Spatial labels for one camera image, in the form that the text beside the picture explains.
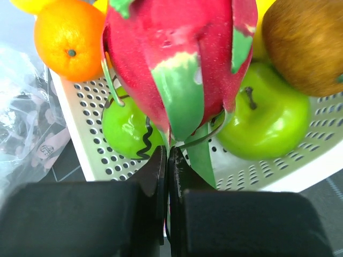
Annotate brown kiwi fruit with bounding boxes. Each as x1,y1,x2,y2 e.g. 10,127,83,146
262,1,342,97

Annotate pink dragon fruit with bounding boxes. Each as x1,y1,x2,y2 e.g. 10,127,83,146
101,1,258,186

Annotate white perforated plastic basket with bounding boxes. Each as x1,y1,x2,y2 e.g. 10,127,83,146
51,73,342,194

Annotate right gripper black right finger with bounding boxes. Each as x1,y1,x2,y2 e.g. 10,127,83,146
168,147,333,256

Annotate light green apple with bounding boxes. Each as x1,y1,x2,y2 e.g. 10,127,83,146
101,86,164,160

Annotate yellow pear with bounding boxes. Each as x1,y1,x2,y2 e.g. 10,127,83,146
10,0,55,14

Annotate orange fruit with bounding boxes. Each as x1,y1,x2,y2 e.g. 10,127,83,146
34,1,105,82

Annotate green apple with stem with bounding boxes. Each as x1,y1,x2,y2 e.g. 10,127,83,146
217,62,310,160

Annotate crumpled clear bag pink dots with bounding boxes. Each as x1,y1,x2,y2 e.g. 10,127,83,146
1,44,70,197

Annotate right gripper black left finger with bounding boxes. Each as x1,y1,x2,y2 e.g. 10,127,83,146
1,146,166,256

